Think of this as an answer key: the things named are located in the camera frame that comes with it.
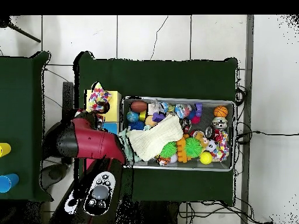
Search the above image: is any cream knitted cloth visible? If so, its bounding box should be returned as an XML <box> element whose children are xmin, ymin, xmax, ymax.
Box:
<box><xmin>127</xmin><ymin>114</ymin><xmax>185</xmax><ymax>162</ymax></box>

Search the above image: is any polka dot cloth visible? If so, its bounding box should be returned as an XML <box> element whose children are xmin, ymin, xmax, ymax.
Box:
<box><xmin>87</xmin><ymin>82</ymin><xmax>113</xmax><ymax>116</ymax></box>
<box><xmin>211</xmin><ymin>129</ymin><xmax>230</xmax><ymax>162</ymax></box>

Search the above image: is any wooden box with three holes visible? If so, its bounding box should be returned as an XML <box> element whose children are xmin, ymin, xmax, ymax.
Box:
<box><xmin>83</xmin><ymin>89</ymin><xmax>122</xmax><ymax>174</ymax></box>

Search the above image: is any blue spiky rubber ball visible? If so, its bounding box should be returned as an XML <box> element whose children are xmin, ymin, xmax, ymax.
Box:
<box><xmin>128</xmin><ymin>120</ymin><xmax>145</xmax><ymax>131</ymax></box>

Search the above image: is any globe print ball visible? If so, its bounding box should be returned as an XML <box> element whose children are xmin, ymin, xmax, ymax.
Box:
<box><xmin>126</xmin><ymin>111</ymin><xmax>140</xmax><ymax>124</ymax></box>

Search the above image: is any brown toy football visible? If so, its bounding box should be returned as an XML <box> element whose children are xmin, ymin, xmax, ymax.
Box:
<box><xmin>130</xmin><ymin>100</ymin><xmax>149</xmax><ymax>113</ymax></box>

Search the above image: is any green spiky rubber ball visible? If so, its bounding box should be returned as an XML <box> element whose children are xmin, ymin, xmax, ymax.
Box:
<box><xmin>159</xmin><ymin>141</ymin><xmax>178</xmax><ymax>159</ymax></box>
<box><xmin>184</xmin><ymin>136</ymin><xmax>203</xmax><ymax>158</ymax></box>

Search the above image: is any mint knitted cloth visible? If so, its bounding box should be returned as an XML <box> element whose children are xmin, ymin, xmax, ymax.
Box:
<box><xmin>117</xmin><ymin>127</ymin><xmax>142</xmax><ymax>164</ymax></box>

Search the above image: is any dark green table cloth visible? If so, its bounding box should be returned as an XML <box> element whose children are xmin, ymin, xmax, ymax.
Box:
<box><xmin>0</xmin><ymin>51</ymin><xmax>54</xmax><ymax>202</ymax></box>
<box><xmin>73</xmin><ymin>51</ymin><xmax>239</xmax><ymax>206</ymax></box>

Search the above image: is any brown monkey plush toy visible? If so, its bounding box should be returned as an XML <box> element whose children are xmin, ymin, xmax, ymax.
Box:
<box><xmin>194</xmin><ymin>131</ymin><xmax>210</xmax><ymax>148</ymax></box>

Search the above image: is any orange toy basketball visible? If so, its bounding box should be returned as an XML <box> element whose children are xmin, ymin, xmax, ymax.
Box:
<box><xmin>213</xmin><ymin>105</ymin><xmax>229</xmax><ymax>118</ymax></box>

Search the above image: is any black upright panel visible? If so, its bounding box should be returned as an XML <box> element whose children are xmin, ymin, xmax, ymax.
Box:
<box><xmin>61</xmin><ymin>81</ymin><xmax>75</xmax><ymax>166</ymax></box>

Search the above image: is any grey stand foot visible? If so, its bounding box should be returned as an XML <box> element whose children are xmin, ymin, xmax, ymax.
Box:
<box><xmin>41</xmin><ymin>163</ymin><xmax>69</xmax><ymax>190</ymax></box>

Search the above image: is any yellow cup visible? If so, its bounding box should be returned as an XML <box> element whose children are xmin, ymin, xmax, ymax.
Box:
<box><xmin>0</xmin><ymin>142</ymin><xmax>12</xmax><ymax>158</ymax></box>

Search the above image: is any blue cup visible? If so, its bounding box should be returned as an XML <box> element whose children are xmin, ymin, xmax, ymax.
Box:
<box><xmin>0</xmin><ymin>173</ymin><xmax>20</xmax><ymax>194</ymax></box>

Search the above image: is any black tripod leg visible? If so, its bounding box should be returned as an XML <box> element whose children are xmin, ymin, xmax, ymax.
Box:
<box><xmin>0</xmin><ymin>16</ymin><xmax>42</xmax><ymax>44</ymax></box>

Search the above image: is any shallow wire mesh bin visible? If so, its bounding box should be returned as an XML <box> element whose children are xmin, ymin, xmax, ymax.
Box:
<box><xmin>118</xmin><ymin>96</ymin><xmax>236</xmax><ymax>173</ymax></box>

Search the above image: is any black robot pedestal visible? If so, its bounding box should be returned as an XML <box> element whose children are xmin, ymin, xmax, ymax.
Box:
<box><xmin>116</xmin><ymin>201</ymin><xmax>180</xmax><ymax>224</ymax></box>

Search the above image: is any black power cable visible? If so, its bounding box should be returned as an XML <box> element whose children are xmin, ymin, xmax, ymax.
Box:
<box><xmin>235</xmin><ymin>130</ymin><xmax>299</xmax><ymax>145</ymax></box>

